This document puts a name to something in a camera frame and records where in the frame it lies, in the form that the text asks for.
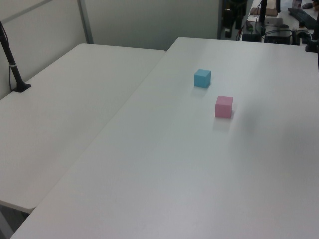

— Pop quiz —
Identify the black keyboard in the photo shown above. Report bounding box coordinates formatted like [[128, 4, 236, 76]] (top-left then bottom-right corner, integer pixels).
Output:
[[287, 7, 318, 28]]

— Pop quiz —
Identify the grey vertical panel edge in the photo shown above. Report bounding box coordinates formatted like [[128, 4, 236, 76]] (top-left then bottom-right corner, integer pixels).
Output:
[[217, 0, 224, 40]]

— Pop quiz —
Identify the black monitor stand pole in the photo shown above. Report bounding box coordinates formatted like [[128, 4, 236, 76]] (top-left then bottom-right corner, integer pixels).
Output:
[[258, 0, 268, 25]]

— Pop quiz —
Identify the black electronics box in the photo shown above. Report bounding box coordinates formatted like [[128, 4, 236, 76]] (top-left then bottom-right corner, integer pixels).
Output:
[[265, 29, 293, 45]]

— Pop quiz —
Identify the brown cardboard box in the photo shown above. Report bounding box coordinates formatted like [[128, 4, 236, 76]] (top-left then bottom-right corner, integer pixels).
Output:
[[250, 7, 278, 17]]

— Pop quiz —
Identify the black clamp with pole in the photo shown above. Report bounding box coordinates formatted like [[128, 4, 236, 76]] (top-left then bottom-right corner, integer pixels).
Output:
[[305, 22, 319, 53]]

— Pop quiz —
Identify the black pole with base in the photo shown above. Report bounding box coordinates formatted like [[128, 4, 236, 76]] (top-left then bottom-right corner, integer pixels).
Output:
[[0, 19, 32, 93]]

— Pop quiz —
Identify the blue cube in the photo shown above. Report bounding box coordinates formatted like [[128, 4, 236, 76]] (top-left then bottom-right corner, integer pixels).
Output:
[[193, 69, 212, 88]]

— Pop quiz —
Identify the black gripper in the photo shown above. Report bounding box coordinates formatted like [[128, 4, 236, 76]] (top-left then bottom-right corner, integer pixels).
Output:
[[223, 0, 247, 38]]

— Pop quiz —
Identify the pink cube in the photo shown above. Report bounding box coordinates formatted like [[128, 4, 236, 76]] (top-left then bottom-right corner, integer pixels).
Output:
[[214, 95, 234, 118]]

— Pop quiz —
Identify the grey flat box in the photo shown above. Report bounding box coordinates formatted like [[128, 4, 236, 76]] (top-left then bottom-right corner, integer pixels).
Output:
[[265, 16, 290, 28]]

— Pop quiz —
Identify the grey partition post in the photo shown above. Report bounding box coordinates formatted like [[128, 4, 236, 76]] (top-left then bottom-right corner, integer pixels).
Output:
[[76, 0, 95, 45]]

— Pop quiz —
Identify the small black box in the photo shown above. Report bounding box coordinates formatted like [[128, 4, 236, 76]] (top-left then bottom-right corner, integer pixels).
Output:
[[242, 33, 262, 42]]

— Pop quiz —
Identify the white side table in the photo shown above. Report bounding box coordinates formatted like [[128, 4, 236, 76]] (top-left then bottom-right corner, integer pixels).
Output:
[[0, 43, 167, 210]]

